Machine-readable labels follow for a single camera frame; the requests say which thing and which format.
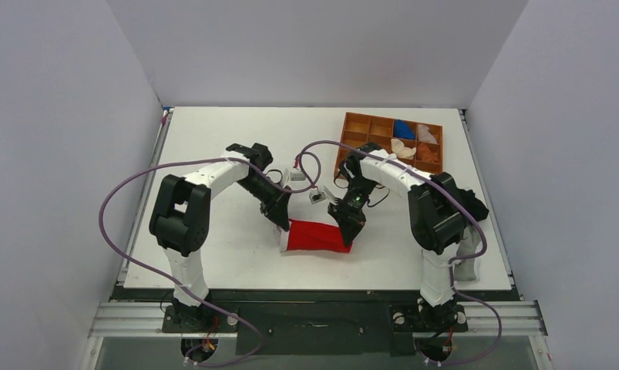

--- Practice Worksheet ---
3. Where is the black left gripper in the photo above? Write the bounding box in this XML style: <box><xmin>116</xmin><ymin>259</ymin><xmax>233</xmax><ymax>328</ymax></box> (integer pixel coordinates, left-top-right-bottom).
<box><xmin>237</xmin><ymin>176</ymin><xmax>293</xmax><ymax>232</ymax></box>

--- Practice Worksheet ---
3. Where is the red underwear white trim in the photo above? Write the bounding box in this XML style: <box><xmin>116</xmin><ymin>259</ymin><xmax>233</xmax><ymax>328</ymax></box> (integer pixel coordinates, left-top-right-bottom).
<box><xmin>275</xmin><ymin>220</ymin><xmax>352</xmax><ymax>254</ymax></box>

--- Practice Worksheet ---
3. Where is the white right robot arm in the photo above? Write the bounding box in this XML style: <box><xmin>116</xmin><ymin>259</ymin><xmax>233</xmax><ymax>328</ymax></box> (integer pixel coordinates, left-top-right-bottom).
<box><xmin>328</xmin><ymin>143</ymin><xmax>469</xmax><ymax>329</ymax></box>

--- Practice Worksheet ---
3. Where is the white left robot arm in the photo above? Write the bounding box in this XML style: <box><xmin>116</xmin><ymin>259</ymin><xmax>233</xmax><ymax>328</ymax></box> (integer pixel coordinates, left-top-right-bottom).
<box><xmin>149</xmin><ymin>143</ymin><xmax>291</xmax><ymax>331</ymax></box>

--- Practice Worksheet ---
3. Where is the cream rolled underwear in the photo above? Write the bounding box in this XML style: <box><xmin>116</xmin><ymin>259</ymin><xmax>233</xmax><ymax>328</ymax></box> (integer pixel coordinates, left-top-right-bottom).
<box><xmin>391</xmin><ymin>138</ymin><xmax>416</xmax><ymax>159</ymax></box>

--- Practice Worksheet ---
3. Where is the orange rolled underwear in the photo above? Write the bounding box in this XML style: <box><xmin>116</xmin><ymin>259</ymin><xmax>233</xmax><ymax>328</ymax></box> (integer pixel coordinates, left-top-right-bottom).
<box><xmin>416</xmin><ymin>142</ymin><xmax>440</xmax><ymax>163</ymax></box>

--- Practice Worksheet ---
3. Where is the blue rolled underwear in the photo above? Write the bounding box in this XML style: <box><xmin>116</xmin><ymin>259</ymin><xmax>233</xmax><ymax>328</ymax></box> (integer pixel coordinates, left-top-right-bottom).
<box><xmin>393</xmin><ymin>119</ymin><xmax>415</xmax><ymax>140</ymax></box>

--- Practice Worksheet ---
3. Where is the black underwear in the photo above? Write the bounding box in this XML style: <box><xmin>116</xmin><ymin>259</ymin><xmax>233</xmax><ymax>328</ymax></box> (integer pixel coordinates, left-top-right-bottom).
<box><xmin>458</xmin><ymin>189</ymin><xmax>489</xmax><ymax>222</ymax></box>

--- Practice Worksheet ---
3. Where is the grey underwear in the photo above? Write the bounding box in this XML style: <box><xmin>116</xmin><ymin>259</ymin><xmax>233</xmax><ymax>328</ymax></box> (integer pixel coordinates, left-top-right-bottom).
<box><xmin>453</xmin><ymin>227</ymin><xmax>483</xmax><ymax>282</ymax></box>

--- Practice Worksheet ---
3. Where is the wooden compartment tray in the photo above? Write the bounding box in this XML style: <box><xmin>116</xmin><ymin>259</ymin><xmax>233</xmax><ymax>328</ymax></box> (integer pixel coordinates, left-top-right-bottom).
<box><xmin>341</xmin><ymin>112</ymin><xmax>443</xmax><ymax>174</ymax></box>

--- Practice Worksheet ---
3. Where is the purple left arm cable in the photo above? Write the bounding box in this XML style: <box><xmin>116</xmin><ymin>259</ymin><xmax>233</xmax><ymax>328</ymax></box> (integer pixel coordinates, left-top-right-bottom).
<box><xmin>98</xmin><ymin>150</ymin><xmax>322</xmax><ymax>368</ymax></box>

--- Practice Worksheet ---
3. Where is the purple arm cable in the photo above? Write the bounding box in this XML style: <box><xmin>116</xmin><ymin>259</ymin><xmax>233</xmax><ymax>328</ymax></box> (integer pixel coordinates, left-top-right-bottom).
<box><xmin>294</xmin><ymin>140</ymin><xmax>503</xmax><ymax>367</ymax></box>
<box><xmin>98</xmin><ymin>150</ymin><xmax>322</xmax><ymax>368</ymax></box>

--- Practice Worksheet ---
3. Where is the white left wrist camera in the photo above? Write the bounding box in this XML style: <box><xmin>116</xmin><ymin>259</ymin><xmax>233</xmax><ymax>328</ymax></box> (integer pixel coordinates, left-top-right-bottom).
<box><xmin>281</xmin><ymin>167</ymin><xmax>306</xmax><ymax>187</ymax></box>

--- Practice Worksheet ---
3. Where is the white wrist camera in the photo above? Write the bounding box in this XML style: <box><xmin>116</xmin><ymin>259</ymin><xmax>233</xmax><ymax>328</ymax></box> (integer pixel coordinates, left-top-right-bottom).
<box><xmin>281</xmin><ymin>167</ymin><xmax>306</xmax><ymax>187</ymax></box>
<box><xmin>309</xmin><ymin>186</ymin><xmax>336</xmax><ymax>204</ymax></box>

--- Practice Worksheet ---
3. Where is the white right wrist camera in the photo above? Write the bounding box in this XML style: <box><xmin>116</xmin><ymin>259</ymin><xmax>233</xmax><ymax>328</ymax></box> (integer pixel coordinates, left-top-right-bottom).
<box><xmin>309</xmin><ymin>186</ymin><xmax>336</xmax><ymax>204</ymax></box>

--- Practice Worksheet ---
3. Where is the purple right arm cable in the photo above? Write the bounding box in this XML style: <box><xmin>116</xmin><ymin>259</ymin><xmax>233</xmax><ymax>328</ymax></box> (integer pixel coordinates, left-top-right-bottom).
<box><xmin>294</xmin><ymin>140</ymin><xmax>503</xmax><ymax>367</ymax></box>

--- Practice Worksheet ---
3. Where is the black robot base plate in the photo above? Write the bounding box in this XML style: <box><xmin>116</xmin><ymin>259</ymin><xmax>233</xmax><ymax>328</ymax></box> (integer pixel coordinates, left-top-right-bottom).
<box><xmin>93</xmin><ymin>290</ymin><xmax>519</xmax><ymax>362</ymax></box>

